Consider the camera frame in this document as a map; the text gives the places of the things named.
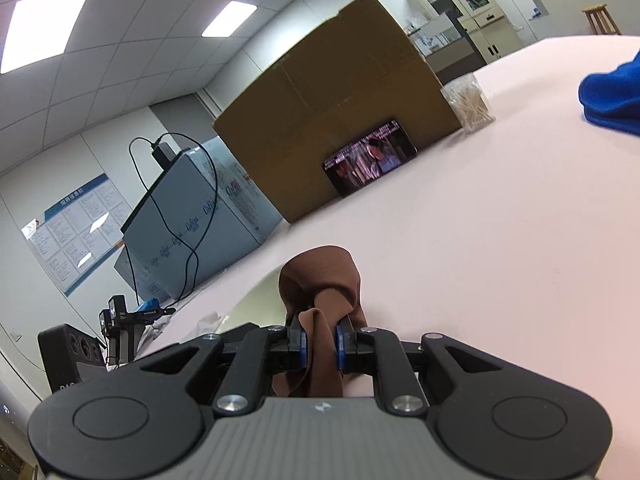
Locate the wall poster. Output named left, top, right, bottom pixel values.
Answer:
left=21, top=173, right=126, bottom=297

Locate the black smartphone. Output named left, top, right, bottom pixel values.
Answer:
left=322, top=117, right=418, bottom=198

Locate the blue cloth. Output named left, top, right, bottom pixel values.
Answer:
left=578, top=50, right=640, bottom=136

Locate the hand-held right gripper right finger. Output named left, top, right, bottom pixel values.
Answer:
left=335, top=326, right=482, bottom=417

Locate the grey office desk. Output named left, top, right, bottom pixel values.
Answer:
left=406, top=11, right=488, bottom=73

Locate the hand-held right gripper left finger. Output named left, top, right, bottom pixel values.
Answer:
left=167, top=325, right=309, bottom=417

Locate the brown cloth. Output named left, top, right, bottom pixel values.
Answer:
left=272, top=245, right=368, bottom=400

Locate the black power adapter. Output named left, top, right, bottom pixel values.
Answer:
left=151, top=142, right=181, bottom=170

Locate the black device with lights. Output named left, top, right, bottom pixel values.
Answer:
left=100, top=296, right=177, bottom=363

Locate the wooden stool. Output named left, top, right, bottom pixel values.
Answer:
left=582, top=4, right=621, bottom=36

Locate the crumpled clear plastic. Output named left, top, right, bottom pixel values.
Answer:
left=140, top=310, right=223, bottom=348

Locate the square ceiling light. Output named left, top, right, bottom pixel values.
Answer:
left=201, top=1, right=258, bottom=38
left=0, top=0, right=91, bottom=73

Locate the clear cotton swab container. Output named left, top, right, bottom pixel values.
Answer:
left=441, top=72, right=497, bottom=133

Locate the white reception counter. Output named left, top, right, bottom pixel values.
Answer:
left=525, top=0, right=640, bottom=43

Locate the grey-blue wrapped box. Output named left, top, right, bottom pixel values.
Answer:
left=114, top=247, right=151, bottom=303
left=121, top=136, right=285, bottom=301

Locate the brown cardboard box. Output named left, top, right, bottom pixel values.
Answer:
left=212, top=0, right=463, bottom=223

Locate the black cable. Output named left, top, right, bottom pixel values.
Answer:
left=127, top=132, right=218, bottom=311
left=129, top=136, right=201, bottom=303

